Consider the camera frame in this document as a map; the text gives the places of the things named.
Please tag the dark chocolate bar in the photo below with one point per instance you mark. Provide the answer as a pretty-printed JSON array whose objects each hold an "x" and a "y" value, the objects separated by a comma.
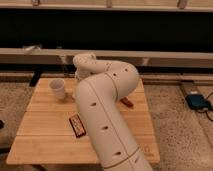
[{"x": 77, "y": 126}]

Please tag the wooden table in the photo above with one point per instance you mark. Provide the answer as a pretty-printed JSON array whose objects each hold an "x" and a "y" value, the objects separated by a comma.
[{"x": 45, "y": 135}]

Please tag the white plastic cup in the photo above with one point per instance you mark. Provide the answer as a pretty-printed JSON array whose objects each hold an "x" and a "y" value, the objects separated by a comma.
[{"x": 57, "y": 86}]

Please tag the grey wall rail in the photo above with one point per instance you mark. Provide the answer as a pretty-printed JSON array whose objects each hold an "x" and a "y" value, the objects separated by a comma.
[{"x": 35, "y": 55}]

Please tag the red chip bag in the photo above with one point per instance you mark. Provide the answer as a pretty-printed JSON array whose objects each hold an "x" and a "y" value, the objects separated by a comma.
[{"x": 127, "y": 102}]

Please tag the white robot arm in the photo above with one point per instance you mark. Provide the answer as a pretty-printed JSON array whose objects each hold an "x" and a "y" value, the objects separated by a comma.
[{"x": 101, "y": 83}]

